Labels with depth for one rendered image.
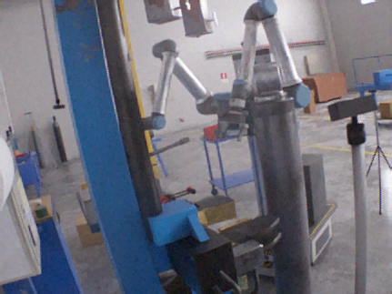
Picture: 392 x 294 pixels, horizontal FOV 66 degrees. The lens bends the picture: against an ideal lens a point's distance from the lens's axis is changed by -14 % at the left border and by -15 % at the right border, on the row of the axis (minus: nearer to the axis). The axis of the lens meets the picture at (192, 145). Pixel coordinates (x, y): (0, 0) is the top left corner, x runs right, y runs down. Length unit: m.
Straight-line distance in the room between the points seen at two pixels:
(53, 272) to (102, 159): 1.53
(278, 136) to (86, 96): 0.87
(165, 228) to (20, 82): 11.13
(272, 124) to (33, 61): 11.06
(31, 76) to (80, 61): 10.86
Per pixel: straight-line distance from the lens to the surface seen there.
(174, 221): 1.27
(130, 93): 1.21
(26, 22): 12.54
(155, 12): 1.32
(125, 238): 1.40
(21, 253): 1.07
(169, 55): 2.41
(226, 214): 1.81
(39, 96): 12.09
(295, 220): 1.77
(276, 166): 1.66
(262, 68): 1.65
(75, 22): 1.34
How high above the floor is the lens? 1.62
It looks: 10 degrees down
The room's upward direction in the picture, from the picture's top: 11 degrees counter-clockwise
